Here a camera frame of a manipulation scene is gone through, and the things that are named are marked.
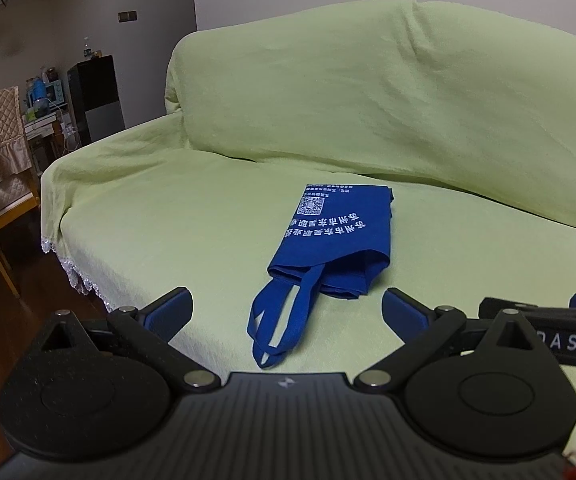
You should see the wooden chair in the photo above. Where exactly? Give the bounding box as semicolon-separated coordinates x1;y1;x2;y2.
0;160;42;298

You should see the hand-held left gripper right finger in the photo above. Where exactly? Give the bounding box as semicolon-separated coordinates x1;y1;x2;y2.
357;287;539;394

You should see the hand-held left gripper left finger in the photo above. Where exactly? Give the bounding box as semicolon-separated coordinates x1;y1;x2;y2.
40;286;220;393

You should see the blue shopping bag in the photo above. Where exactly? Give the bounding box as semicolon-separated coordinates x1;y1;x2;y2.
248;183;397;371

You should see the black refrigerator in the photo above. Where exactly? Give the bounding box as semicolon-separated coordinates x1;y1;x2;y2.
66;54;127;147

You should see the teal toaster oven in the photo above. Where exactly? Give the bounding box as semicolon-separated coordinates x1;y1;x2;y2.
26;77;66;111

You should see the white side table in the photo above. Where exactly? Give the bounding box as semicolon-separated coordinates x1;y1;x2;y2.
22;110;76;173

